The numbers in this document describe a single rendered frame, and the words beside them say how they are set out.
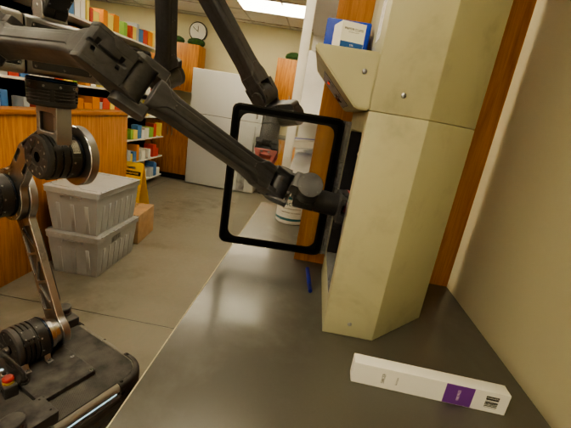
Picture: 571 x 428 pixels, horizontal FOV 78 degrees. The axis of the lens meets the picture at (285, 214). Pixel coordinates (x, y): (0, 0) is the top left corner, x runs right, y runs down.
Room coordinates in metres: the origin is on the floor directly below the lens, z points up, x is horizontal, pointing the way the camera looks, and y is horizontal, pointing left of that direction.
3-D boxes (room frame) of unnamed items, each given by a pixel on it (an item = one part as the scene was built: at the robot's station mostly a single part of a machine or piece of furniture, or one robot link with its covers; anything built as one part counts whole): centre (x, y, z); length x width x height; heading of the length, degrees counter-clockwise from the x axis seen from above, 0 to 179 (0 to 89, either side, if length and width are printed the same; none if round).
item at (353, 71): (0.84, -0.07, 1.46); 0.32 x 0.12 x 0.10; 177
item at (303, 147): (0.98, 0.03, 1.19); 0.30 x 0.01 x 0.40; 92
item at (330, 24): (0.92, -0.08, 1.56); 0.10 x 0.10 x 0.09; 87
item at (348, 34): (0.79, -0.07, 1.54); 0.05 x 0.05 x 0.06; 14
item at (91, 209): (2.58, 1.46, 0.49); 0.60 x 0.42 x 0.33; 177
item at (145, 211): (3.19, 1.47, 0.14); 0.41 x 0.32 x 0.28; 3
